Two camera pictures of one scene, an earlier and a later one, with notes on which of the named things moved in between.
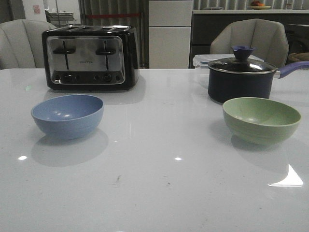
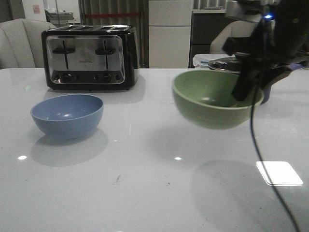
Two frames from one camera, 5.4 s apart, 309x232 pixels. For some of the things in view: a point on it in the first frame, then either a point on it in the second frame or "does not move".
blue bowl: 68,117 does not move
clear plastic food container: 202,61 does not move
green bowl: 260,122 → 204,97
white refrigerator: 170,23 does not move
